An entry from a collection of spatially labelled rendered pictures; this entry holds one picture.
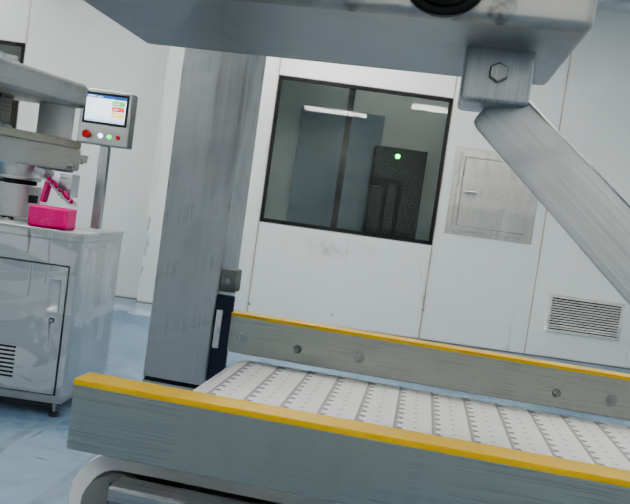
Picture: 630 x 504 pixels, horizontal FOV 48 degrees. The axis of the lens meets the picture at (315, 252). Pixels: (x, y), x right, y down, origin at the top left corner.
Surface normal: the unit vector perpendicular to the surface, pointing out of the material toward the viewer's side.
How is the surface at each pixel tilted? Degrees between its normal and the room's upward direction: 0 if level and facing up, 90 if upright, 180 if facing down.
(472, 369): 90
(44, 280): 90
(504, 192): 90
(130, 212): 90
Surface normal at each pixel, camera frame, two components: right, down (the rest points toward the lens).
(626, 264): -0.66, -0.11
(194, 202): -0.15, 0.03
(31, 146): 0.95, 0.17
